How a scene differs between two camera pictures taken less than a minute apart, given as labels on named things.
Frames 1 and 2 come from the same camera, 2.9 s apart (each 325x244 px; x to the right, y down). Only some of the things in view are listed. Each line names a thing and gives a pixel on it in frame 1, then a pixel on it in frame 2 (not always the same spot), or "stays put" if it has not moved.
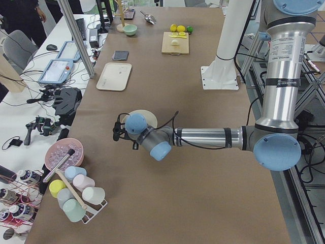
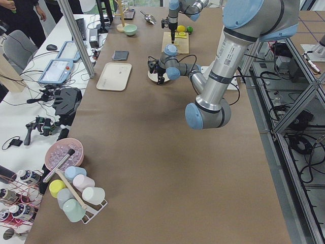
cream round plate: x=151 y=119 to x=154 y=77
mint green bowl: x=130 y=29 stays put
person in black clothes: x=25 y=16 stays put
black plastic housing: x=67 y=100 stays put
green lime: x=190 y=29 stays put
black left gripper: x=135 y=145 to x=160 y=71
